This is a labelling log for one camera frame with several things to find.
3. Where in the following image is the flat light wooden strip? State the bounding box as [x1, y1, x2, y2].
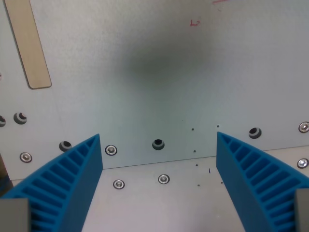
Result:
[4, 0, 52, 90]

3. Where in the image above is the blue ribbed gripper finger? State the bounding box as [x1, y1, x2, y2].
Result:
[216, 131, 309, 232]
[0, 133, 104, 232]

